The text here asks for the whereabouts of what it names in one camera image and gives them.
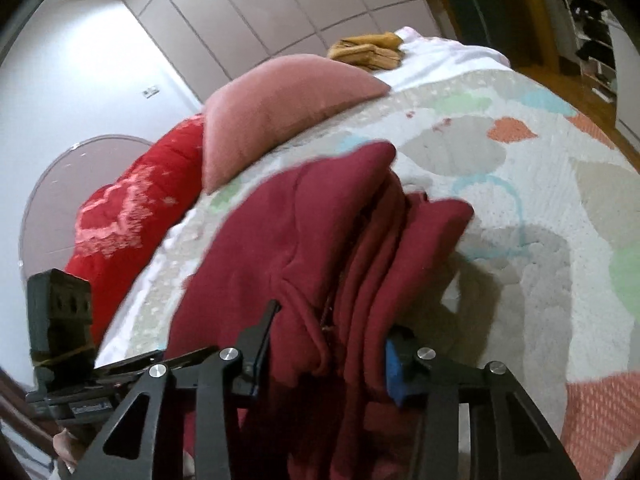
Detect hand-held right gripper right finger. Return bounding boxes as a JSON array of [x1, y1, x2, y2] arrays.
[[384, 326, 582, 480]]

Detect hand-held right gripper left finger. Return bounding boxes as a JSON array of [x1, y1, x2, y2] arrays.
[[80, 300, 282, 480]]

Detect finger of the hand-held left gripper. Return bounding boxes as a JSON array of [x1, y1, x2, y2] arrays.
[[99, 345, 222, 387]]

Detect maroon garment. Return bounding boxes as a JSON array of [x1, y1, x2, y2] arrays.
[[165, 141, 476, 480]]

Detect person's left hand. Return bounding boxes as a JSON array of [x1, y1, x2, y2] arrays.
[[52, 429, 89, 477]]

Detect red blanket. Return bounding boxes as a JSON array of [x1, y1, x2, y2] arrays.
[[65, 114, 207, 346]]

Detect patterned quilted bedspread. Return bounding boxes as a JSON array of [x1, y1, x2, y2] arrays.
[[95, 67, 640, 480]]

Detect pink pillow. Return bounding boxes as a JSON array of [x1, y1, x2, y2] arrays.
[[202, 54, 392, 195]]

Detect folded tan cloth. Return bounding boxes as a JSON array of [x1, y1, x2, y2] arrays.
[[327, 31, 404, 72]]

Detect white bed sheet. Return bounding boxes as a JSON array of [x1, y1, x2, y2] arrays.
[[95, 26, 512, 366]]

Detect white wardrobe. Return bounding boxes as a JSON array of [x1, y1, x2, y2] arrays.
[[115, 0, 441, 111]]

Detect dark green door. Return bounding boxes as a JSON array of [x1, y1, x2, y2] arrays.
[[432, 0, 516, 61]]

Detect white shelf unit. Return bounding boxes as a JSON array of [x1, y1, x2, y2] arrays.
[[550, 0, 618, 106]]

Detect yellow wooden door frame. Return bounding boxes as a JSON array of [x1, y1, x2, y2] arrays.
[[420, 0, 563, 68]]

